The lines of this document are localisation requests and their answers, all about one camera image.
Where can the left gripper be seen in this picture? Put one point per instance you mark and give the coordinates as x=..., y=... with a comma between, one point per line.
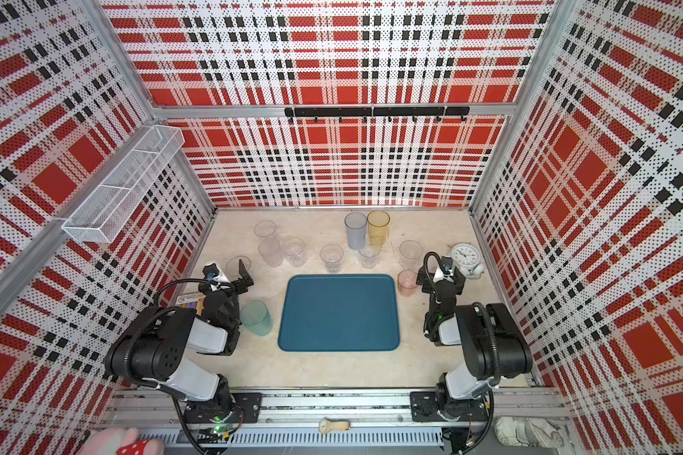
x=228, y=286

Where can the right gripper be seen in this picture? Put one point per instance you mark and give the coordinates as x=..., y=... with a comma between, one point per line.
x=441, y=283

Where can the green textured plastic cup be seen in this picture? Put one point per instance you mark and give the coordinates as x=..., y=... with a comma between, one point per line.
x=255, y=316

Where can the clear faceted cup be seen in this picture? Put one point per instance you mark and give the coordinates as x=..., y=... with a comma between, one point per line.
x=369, y=256
x=332, y=256

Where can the yellow transparent plastic cup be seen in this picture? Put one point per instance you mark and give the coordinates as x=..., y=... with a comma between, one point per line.
x=378, y=223

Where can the blue frosted plastic cup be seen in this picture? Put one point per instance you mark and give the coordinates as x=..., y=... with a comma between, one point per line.
x=356, y=227

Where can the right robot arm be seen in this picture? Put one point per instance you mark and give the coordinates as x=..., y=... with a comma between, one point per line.
x=492, y=344

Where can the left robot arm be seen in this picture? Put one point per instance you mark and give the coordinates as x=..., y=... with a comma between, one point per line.
x=150, y=353

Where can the teal plastic tray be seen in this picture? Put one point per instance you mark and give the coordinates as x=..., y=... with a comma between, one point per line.
x=340, y=313

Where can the white analog alarm clock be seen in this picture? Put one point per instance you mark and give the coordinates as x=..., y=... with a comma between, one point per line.
x=468, y=260

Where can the pink transparent plastic cup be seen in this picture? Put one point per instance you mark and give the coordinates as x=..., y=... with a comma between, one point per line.
x=407, y=282

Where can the colourful marker pack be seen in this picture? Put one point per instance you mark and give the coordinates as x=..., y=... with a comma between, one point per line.
x=192, y=301

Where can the clear cup right back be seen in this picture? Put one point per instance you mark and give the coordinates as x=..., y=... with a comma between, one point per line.
x=411, y=253

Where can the frosted clear plastic cup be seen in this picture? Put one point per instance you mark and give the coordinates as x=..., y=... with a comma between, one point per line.
x=271, y=252

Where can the clear cup back left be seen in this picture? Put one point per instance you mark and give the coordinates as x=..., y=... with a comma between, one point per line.
x=265, y=230

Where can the clear cup beside frosted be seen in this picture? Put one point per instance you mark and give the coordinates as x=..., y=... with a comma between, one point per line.
x=294, y=251

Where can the white crumpled cloth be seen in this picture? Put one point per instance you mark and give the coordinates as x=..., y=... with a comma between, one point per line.
x=527, y=432

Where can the small beige wooden object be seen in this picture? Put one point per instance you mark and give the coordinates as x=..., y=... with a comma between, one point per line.
x=327, y=426

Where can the pink plush toy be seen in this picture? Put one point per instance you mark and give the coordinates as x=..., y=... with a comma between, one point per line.
x=120, y=441

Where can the clear cup near left wall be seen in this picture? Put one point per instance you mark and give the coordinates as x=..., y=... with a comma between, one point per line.
x=232, y=268

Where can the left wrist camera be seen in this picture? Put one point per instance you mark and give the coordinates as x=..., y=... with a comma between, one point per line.
x=215, y=274

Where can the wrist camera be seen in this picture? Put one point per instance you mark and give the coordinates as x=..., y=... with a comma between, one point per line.
x=445, y=269
x=215, y=274

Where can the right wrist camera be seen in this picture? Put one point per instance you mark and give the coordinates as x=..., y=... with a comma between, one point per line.
x=445, y=269

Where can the white wire mesh basket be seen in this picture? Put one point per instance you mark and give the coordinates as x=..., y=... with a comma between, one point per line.
x=105, y=212

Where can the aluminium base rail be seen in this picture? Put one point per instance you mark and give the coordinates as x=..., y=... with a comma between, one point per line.
x=292, y=417

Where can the black hook rail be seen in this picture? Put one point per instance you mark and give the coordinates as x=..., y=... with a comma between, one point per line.
x=377, y=111

